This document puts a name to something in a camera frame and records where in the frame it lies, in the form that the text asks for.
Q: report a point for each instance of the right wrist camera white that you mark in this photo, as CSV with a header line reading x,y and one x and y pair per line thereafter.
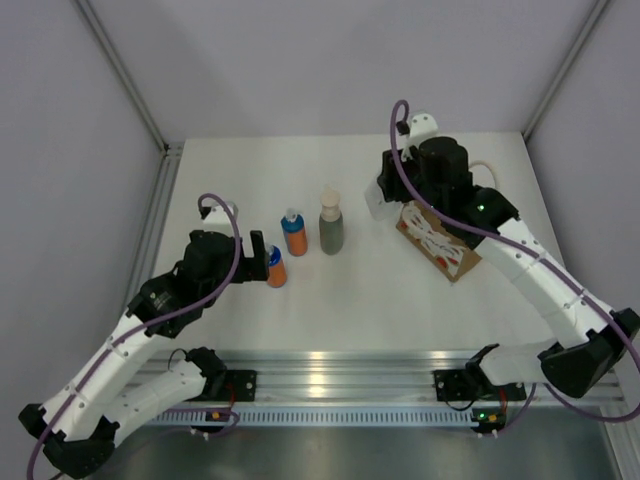
x,y
414,130

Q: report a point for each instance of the aluminium frame post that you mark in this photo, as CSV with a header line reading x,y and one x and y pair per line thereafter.
x,y
98,31
571,54

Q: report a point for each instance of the watermelon print canvas bag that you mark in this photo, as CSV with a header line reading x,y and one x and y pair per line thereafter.
x,y
445,251

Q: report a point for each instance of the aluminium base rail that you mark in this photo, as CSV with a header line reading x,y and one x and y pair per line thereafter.
x,y
315,377

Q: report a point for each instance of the green bottle beige cap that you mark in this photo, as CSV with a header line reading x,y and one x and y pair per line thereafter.
x,y
331,227

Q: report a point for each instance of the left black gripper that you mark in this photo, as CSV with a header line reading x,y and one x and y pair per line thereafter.
x,y
259,265

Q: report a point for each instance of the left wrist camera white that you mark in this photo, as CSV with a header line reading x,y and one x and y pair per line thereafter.
x,y
215,219

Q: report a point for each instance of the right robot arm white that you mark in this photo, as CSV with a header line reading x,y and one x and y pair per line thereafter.
x,y
588,337

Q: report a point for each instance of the slotted grey cable duct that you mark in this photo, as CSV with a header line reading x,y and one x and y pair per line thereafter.
x,y
361,416

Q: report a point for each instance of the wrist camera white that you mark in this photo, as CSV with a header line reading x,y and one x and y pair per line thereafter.
x,y
414,130
215,219

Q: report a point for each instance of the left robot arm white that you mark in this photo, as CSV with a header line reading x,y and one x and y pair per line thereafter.
x,y
80,427

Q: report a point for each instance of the left aluminium frame post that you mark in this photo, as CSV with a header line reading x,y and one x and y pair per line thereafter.
x,y
98,31

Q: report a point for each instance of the blue orange spray bottle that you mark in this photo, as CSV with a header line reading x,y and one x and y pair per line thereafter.
x,y
293,227

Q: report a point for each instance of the white bottle dark cap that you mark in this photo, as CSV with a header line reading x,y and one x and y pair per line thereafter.
x,y
378,207

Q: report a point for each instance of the right aluminium frame post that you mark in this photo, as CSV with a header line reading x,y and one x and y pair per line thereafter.
x,y
571,54

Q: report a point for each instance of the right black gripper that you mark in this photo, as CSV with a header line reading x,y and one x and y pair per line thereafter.
x,y
391,180

